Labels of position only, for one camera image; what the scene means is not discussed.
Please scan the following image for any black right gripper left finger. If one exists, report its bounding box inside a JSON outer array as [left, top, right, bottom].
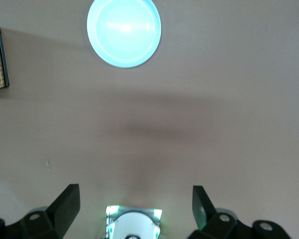
[[0, 183, 80, 239]]

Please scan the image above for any light blue plate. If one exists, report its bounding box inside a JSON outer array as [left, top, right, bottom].
[[86, 0, 162, 69]]

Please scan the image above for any black wire rack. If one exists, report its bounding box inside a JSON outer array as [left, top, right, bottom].
[[0, 24, 10, 92]]

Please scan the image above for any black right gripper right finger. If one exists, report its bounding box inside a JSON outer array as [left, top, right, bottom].
[[186, 185, 292, 239]]

